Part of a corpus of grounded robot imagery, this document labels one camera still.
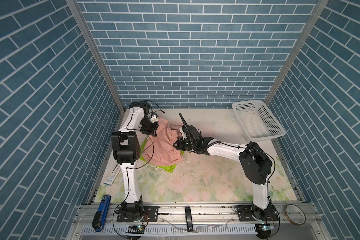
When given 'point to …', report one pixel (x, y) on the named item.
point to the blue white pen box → (112, 175)
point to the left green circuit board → (138, 229)
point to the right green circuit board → (264, 230)
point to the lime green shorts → (182, 152)
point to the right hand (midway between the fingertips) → (171, 144)
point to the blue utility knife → (101, 215)
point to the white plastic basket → (256, 121)
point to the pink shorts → (159, 150)
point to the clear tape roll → (289, 218)
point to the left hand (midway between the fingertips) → (155, 133)
